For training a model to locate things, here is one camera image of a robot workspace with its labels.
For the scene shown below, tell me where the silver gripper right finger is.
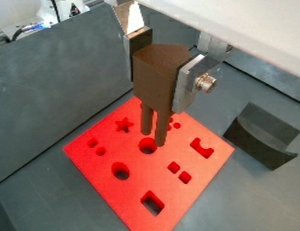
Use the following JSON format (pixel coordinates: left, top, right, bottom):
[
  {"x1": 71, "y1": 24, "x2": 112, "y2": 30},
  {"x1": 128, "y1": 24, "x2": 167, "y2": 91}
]
[{"x1": 171, "y1": 32, "x2": 231, "y2": 114}]

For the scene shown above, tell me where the brown three prong object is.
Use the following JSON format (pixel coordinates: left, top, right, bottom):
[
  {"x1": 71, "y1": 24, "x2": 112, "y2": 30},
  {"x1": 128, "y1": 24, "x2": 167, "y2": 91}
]
[{"x1": 132, "y1": 44, "x2": 190, "y2": 146}]

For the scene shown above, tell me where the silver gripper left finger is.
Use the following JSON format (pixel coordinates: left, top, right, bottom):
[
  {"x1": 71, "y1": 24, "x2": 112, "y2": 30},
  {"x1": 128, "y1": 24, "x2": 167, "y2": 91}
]
[{"x1": 113, "y1": 1, "x2": 152, "y2": 80}]

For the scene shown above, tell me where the red shape sorting board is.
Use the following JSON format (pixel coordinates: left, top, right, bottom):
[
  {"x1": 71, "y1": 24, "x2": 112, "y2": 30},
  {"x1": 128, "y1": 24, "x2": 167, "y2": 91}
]
[{"x1": 64, "y1": 98, "x2": 234, "y2": 231}]

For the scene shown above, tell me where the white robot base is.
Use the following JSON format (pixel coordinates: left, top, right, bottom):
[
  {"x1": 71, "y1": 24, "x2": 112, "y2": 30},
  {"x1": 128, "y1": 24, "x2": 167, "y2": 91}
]
[{"x1": 0, "y1": 0, "x2": 105, "y2": 43}]

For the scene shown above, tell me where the black curved block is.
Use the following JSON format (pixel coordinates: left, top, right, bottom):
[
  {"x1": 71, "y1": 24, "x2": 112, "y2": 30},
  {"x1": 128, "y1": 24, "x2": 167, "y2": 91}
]
[{"x1": 223, "y1": 102, "x2": 300, "y2": 171}]

